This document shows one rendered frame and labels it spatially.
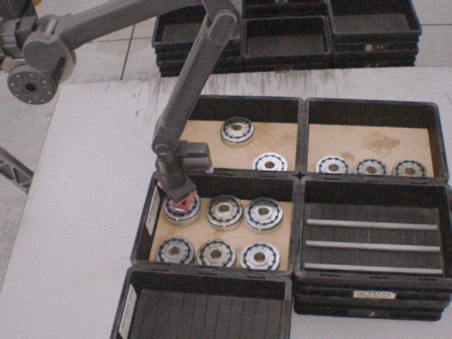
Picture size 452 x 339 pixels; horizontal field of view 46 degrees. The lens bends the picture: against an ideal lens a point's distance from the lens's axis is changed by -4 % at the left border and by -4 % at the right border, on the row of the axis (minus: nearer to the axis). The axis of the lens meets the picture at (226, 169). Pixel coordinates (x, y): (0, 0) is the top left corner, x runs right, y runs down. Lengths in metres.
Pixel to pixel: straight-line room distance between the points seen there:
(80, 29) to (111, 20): 0.07
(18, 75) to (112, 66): 1.89
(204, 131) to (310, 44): 1.15
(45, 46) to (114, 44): 2.45
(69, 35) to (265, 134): 0.78
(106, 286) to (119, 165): 0.45
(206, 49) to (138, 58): 2.32
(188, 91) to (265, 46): 1.59
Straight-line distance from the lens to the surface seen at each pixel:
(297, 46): 2.75
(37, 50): 1.16
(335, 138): 1.70
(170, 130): 1.26
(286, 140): 1.69
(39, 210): 1.87
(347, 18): 2.75
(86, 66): 3.50
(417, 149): 1.71
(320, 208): 1.54
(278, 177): 1.48
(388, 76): 2.12
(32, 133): 3.20
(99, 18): 1.12
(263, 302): 1.40
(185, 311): 1.41
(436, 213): 1.58
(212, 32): 1.06
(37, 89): 1.60
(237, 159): 1.65
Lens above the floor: 2.09
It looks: 50 degrees down
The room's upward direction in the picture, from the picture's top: 9 degrees counter-clockwise
